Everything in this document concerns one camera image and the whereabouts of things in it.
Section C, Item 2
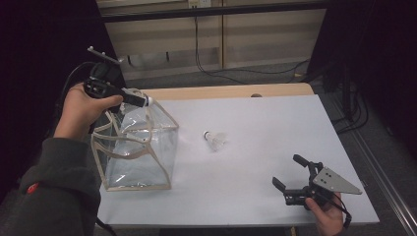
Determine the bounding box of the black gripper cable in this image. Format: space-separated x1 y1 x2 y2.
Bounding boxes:
323 191 353 230
53 61 118 236

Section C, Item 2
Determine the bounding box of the black metal stand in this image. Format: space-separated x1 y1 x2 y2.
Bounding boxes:
323 62 357 122

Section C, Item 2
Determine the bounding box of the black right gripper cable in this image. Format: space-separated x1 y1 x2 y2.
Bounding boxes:
323 191 353 230

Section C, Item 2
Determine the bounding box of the white table mat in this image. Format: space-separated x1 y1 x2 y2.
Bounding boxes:
96 93 381 228

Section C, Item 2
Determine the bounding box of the clear plastic bag beige trim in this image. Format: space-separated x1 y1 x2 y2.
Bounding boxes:
90 88 180 192

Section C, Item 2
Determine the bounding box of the white wall socket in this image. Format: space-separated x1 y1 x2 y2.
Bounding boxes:
187 0 212 9

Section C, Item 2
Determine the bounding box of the black socket cable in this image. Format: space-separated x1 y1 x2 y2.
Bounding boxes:
194 8 311 86

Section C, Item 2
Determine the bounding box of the beige wooden cabinet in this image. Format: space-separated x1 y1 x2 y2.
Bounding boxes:
96 0 328 82

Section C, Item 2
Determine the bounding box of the black curtain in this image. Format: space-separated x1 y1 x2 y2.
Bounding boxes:
308 0 417 158
0 0 127 198

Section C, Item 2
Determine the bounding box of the metal floor rail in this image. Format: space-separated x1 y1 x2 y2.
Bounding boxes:
350 129 417 236

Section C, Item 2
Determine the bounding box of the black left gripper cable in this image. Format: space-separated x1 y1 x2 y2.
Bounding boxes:
53 61 118 236

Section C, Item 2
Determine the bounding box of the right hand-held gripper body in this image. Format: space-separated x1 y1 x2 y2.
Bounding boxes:
283 161 363 208

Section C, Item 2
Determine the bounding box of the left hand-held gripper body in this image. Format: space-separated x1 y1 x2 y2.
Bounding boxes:
83 45 125 100

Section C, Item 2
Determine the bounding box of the black floor cable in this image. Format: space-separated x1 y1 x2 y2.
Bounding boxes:
332 92 370 135

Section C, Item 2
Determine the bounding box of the person's left hand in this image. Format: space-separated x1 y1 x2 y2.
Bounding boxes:
53 82 124 141

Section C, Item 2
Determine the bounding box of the person's right hand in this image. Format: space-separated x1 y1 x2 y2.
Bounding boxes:
304 192 349 236

